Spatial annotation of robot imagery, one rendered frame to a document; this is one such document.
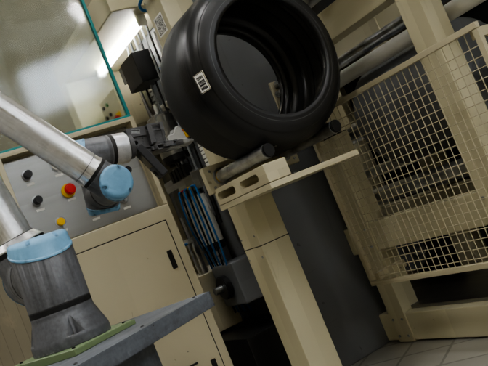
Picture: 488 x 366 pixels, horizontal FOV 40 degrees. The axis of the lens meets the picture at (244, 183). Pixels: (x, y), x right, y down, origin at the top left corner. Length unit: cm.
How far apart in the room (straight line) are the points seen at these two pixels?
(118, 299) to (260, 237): 56
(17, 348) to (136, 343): 713
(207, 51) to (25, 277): 86
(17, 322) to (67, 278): 684
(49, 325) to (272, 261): 103
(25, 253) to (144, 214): 103
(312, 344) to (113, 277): 76
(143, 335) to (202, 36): 96
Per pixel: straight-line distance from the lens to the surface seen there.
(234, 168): 224
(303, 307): 248
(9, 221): 184
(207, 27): 210
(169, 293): 260
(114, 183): 176
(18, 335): 853
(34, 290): 165
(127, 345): 148
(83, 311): 165
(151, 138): 200
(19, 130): 177
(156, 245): 260
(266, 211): 245
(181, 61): 210
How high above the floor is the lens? 75
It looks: 2 degrees up
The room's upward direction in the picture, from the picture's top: 22 degrees counter-clockwise
